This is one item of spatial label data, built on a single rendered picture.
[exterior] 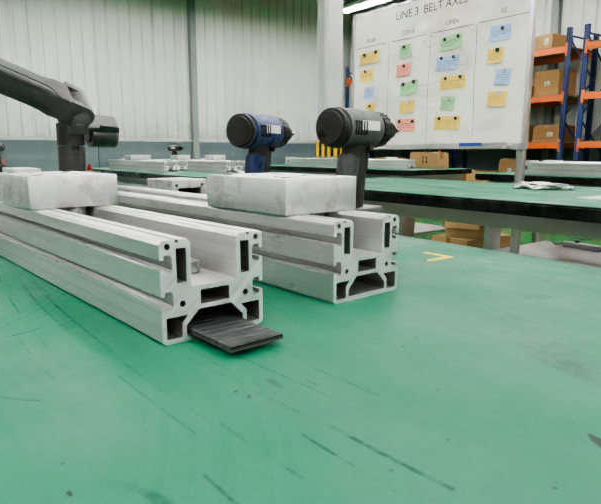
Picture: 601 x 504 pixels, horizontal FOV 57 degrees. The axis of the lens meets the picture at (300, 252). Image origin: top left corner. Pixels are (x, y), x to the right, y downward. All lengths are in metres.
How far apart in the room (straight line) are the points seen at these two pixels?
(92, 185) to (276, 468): 0.54
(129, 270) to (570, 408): 0.35
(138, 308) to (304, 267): 0.19
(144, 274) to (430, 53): 3.64
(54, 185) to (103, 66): 12.15
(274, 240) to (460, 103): 3.23
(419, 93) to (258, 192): 3.44
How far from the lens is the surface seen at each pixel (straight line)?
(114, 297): 0.54
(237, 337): 0.45
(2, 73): 1.19
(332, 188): 0.65
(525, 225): 2.00
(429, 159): 5.33
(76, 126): 1.28
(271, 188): 0.62
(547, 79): 11.42
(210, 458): 0.31
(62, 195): 0.75
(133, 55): 13.13
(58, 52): 12.67
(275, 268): 0.64
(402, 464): 0.30
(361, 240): 0.63
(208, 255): 0.53
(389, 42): 4.29
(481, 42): 3.77
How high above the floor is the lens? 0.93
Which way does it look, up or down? 10 degrees down
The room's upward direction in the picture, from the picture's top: straight up
